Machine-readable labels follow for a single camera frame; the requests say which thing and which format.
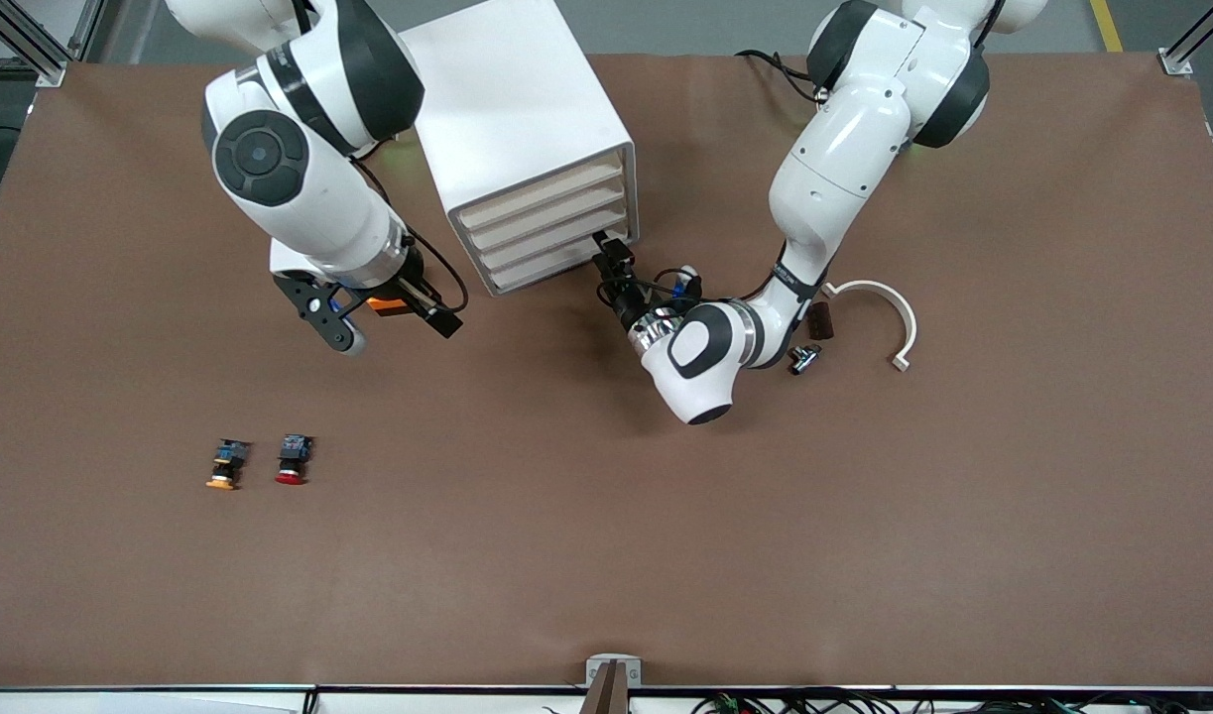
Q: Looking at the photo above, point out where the red mushroom push button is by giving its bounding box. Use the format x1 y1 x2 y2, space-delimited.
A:
274 433 315 487

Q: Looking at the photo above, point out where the yellow mushroom push button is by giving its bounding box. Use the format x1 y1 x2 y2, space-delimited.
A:
205 438 252 492

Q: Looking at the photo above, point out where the brown tapered strip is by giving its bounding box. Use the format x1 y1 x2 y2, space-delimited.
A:
579 661 632 714

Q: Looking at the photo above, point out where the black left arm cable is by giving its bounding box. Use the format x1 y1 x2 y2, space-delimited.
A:
598 266 706 308

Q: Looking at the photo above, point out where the black base cable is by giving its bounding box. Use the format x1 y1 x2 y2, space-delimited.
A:
735 48 827 105

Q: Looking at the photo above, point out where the white curved plastic bracket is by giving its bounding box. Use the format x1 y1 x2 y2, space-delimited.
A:
822 281 918 374

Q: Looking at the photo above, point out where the grey metal table bracket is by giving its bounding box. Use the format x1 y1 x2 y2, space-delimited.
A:
586 654 644 690

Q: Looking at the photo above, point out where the black cable bundle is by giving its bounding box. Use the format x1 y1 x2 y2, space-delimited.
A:
695 689 1063 714

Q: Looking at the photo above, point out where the aluminium frame post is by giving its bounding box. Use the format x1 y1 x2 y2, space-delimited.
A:
0 0 106 88
1158 0 1213 77

